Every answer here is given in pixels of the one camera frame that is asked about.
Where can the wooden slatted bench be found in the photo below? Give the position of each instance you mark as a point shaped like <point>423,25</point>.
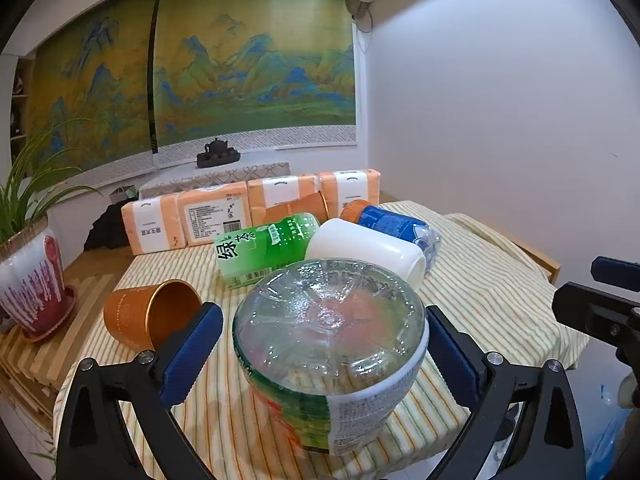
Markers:
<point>92,280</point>

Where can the blue plastic bag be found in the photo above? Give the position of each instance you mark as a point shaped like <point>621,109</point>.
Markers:
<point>612,440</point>

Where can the striped tablecloth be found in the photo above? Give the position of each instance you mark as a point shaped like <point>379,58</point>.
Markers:
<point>495,310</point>

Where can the large clear plastic bottle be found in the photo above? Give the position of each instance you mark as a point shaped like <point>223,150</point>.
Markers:
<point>325,340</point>

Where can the orange cup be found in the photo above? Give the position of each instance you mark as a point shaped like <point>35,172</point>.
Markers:
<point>127,312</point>
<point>305,206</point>

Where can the black bag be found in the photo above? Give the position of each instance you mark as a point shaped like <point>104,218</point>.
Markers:
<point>107,230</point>

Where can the wooden wall shelf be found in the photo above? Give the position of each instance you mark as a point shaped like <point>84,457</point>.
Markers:
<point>20,110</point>

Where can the green tea bottle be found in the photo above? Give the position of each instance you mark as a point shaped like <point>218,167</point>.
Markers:
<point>260,252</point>

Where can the blue label water bottle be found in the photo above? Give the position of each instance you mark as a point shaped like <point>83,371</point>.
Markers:
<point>390,222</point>

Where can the cloth covered cabinet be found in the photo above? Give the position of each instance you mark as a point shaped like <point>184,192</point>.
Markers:
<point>200,180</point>

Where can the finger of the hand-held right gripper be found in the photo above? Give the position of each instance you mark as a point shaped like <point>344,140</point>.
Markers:
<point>612,269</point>
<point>590,310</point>

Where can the white and red flowerpot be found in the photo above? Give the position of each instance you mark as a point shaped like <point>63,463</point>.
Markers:
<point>30,280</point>

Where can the green leafy plant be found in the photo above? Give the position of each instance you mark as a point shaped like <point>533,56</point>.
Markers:
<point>22,195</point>

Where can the red flowerpot saucer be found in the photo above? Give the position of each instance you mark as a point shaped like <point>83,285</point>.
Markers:
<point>62,317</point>

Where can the landscape wall scroll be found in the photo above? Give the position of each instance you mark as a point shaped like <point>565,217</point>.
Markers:
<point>260,60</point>
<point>90,85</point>

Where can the wooden table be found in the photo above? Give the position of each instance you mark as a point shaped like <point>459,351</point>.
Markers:
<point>542,260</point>

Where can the dark teapot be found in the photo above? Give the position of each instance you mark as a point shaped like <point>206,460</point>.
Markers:
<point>217,147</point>

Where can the white cup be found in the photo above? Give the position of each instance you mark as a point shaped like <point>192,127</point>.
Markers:
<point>360,252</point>

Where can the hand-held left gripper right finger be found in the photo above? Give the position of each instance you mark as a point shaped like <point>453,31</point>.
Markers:
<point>456,355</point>

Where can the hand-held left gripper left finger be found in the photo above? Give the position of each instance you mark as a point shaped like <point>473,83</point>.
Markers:
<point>192,355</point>

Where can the orange tissue pack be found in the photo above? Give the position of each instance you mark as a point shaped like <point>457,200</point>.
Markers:
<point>280,192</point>
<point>212,215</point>
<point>350,187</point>
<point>150,225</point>

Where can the dark tea tray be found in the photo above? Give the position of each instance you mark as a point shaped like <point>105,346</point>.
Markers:
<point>217,161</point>

